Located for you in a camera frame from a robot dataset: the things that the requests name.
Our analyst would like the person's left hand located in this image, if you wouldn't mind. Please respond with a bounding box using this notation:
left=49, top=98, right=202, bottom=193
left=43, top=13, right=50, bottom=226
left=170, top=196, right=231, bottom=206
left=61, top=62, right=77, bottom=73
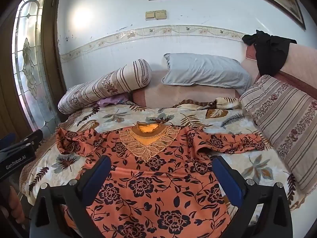
left=8, top=187, right=26, bottom=225

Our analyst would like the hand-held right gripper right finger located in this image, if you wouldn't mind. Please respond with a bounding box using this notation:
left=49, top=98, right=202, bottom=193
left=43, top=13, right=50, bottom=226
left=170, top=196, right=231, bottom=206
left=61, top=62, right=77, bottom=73
left=212, top=156, right=293, bottom=238

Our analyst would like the striped bolster pillow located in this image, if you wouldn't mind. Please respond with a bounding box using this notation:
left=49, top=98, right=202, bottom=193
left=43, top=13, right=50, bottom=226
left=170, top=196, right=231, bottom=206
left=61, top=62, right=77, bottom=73
left=58, top=59, right=153, bottom=115

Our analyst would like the large striped floral pillow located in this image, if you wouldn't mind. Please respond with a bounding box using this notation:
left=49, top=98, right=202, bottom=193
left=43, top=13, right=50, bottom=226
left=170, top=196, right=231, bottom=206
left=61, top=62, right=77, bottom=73
left=239, top=74, right=317, bottom=197

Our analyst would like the pink padded bed frame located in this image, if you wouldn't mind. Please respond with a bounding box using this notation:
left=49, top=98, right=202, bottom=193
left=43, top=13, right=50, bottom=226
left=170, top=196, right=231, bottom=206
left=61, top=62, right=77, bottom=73
left=132, top=42, right=317, bottom=108

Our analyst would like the black cloth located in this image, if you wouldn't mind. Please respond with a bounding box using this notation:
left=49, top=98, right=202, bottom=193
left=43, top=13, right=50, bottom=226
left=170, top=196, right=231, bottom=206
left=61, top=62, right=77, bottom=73
left=242, top=30, right=297, bottom=77

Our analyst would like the orange floral shirt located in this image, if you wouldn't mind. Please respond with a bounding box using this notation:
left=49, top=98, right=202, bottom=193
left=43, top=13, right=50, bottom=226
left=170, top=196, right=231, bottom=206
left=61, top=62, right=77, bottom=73
left=56, top=122, right=266, bottom=238

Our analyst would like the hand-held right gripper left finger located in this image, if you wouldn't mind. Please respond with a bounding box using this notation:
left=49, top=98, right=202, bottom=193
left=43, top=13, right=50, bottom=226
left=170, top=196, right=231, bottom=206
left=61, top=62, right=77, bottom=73
left=29, top=155, right=112, bottom=238

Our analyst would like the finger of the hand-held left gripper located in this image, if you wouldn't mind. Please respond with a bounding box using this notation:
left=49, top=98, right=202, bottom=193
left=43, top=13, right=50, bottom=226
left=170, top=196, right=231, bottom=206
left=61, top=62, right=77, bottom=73
left=15, top=129, right=43, bottom=150
left=0, top=132, right=17, bottom=152

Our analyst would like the wooden stained glass door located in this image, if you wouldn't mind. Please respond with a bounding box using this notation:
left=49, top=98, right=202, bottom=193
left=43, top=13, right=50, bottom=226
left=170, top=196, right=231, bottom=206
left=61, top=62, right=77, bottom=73
left=0, top=0, right=67, bottom=142

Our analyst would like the leaf print blanket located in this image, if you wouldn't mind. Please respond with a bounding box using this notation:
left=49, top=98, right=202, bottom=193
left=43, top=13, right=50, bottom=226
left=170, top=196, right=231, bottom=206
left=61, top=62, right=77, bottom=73
left=20, top=97, right=307, bottom=219

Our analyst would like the grey pillow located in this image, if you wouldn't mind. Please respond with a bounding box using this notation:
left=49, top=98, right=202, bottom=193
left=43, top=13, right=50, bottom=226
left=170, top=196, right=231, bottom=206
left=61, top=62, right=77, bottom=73
left=161, top=53, right=252, bottom=95

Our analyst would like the purple cloth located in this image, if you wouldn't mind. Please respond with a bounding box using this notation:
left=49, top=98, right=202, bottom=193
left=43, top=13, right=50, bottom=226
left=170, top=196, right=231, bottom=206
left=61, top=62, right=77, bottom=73
left=96, top=95, right=128, bottom=107

